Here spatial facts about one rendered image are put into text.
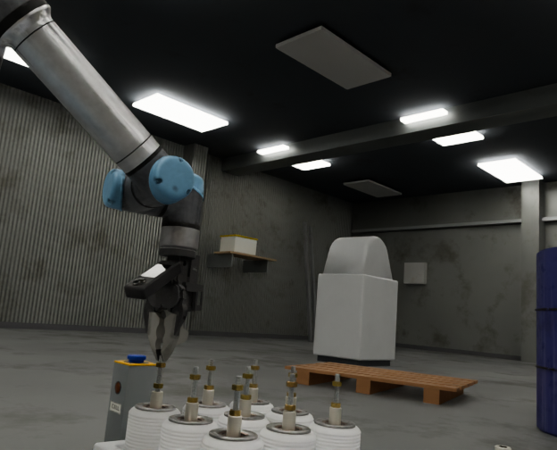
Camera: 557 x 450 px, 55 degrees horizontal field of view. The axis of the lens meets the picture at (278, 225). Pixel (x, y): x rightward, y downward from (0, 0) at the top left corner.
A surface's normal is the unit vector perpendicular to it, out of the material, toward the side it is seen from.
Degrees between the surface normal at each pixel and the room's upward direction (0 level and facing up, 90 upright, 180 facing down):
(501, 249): 90
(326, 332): 90
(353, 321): 90
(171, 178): 90
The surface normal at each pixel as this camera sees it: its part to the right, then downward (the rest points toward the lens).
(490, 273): -0.69, -0.18
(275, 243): 0.72, -0.06
